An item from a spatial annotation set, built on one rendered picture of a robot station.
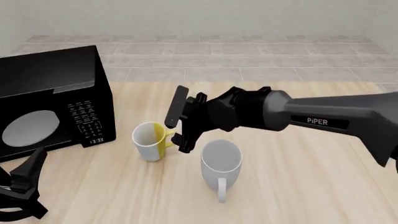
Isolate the yellow and white mug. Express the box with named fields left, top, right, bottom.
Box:
left=131, top=121, right=176, bottom=162

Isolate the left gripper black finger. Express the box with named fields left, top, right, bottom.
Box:
left=10, top=146, right=49, bottom=190
left=0, top=166, right=12, bottom=185

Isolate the black microwave oven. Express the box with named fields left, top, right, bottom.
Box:
left=0, top=45, right=118, bottom=163

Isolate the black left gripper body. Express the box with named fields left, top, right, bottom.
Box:
left=0, top=180, right=49, bottom=220

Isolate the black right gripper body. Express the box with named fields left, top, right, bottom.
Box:
left=183, top=91, right=209, bottom=124

